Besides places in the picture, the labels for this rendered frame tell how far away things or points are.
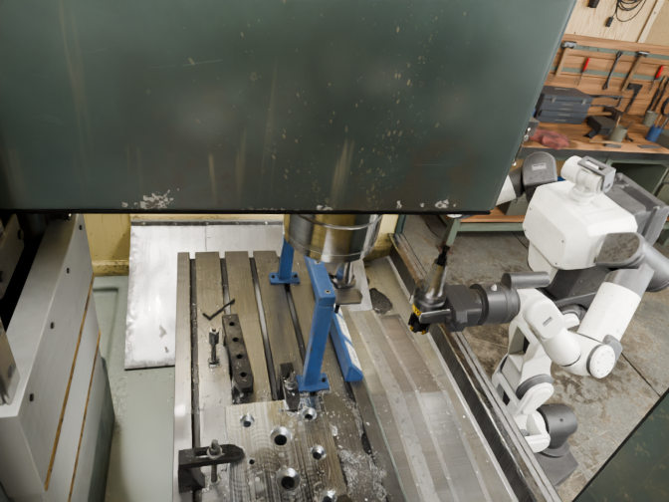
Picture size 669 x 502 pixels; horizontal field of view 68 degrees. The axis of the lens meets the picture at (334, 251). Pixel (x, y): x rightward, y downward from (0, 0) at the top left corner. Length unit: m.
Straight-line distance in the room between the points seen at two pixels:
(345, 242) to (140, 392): 1.11
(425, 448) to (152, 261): 1.14
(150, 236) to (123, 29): 1.47
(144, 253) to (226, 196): 1.34
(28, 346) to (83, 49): 0.41
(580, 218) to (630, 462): 0.60
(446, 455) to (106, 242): 1.42
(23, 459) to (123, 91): 0.48
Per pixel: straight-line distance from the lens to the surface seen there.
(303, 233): 0.75
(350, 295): 1.16
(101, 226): 2.03
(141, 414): 1.67
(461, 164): 0.68
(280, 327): 1.50
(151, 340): 1.80
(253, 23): 0.54
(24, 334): 0.81
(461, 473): 1.56
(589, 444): 2.87
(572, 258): 1.47
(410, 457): 1.48
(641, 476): 1.25
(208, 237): 1.96
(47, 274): 0.90
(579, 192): 1.49
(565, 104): 4.00
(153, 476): 1.55
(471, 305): 1.03
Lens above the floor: 1.96
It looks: 35 degrees down
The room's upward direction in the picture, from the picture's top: 11 degrees clockwise
